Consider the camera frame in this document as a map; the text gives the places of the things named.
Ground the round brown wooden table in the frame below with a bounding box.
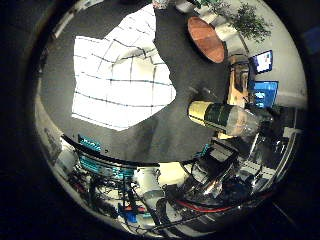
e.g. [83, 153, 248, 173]
[187, 16, 226, 64]

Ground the teal table frame rail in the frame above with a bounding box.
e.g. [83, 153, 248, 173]
[77, 133, 135, 178]

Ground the green potted plant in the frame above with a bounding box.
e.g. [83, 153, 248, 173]
[229, 2, 273, 43]

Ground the blue lit monitor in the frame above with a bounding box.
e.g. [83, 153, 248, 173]
[252, 80, 280, 110]

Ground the small lit monitor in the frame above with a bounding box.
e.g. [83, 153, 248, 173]
[250, 49, 274, 75]

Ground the light wooden chair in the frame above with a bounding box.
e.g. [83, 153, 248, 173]
[227, 54, 252, 108]

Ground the white checked cloth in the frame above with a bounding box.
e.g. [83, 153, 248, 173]
[71, 3, 177, 132]

